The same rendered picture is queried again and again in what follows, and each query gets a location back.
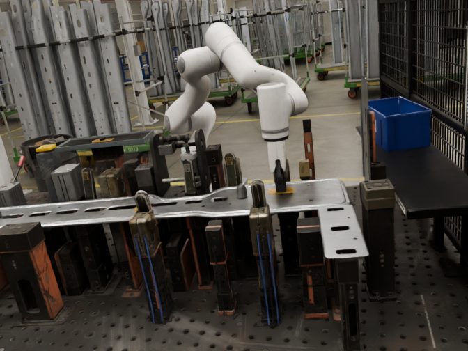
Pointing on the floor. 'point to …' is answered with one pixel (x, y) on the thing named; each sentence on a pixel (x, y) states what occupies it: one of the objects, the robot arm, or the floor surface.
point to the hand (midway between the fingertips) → (281, 184)
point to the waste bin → (28, 147)
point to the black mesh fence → (459, 264)
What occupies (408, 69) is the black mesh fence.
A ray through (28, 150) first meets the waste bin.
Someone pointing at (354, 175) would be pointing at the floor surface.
